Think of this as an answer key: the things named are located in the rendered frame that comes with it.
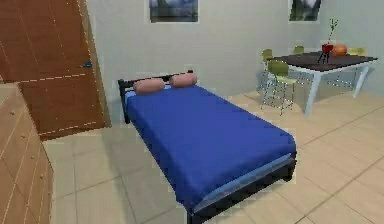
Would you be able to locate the blue bed with black frame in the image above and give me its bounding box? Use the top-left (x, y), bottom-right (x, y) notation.
top-left (117, 69), bottom-right (298, 224)

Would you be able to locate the pink bolster pillow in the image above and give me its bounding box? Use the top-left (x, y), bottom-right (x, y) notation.
top-left (132, 78), bottom-right (166, 96)
top-left (168, 72), bottom-right (199, 89)

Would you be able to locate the brown wooden room door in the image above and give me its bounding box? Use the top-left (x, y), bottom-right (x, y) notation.
top-left (0, 0), bottom-right (112, 142)

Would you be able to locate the dark framed wall picture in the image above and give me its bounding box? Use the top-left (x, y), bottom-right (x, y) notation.
top-left (148, 0), bottom-right (200, 24)
top-left (288, 0), bottom-right (323, 23)

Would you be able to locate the light wooden chest of drawers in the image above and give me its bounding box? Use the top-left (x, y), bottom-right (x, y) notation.
top-left (0, 82), bottom-right (54, 224)

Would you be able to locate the dark top white leg table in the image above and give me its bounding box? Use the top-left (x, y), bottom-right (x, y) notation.
top-left (267, 51), bottom-right (379, 118)

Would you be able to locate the red pot house plant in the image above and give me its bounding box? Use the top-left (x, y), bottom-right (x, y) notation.
top-left (317, 18), bottom-right (339, 65)

